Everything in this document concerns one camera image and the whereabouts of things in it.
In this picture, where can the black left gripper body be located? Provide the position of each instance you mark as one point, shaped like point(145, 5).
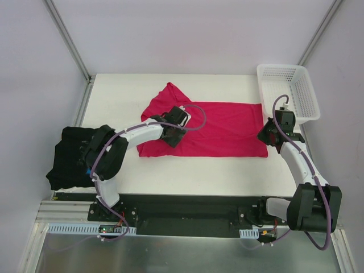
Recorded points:
point(174, 137)

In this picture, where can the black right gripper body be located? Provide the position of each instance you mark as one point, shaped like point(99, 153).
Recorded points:
point(267, 136)

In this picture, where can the pink t shirt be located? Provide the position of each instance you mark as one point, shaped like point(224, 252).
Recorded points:
point(220, 129)

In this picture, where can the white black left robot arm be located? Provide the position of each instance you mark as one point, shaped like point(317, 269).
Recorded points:
point(106, 151)

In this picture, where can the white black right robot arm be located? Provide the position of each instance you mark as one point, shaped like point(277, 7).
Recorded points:
point(315, 205)

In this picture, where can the white perforated plastic basket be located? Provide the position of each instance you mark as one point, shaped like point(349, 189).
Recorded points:
point(294, 81)

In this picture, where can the white red folded shirt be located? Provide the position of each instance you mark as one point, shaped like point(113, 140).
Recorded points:
point(90, 190)

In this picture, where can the black folded t shirt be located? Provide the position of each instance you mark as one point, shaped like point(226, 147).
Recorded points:
point(69, 169)

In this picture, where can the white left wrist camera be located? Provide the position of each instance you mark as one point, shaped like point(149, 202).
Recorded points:
point(186, 118)

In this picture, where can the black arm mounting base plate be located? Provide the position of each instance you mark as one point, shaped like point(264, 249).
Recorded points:
point(182, 215)

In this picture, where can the white slotted cable duct right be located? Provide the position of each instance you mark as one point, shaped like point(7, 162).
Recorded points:
point(249, 233)

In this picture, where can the white slotted cable duct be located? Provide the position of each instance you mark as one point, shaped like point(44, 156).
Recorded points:
point(90, 229)
point(249, 233)

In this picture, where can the white slotted cable duct left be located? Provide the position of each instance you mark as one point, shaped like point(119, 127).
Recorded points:
point(90, 229)

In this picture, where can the aluminium frame rail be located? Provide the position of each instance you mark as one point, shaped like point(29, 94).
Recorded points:
point(63, 211)

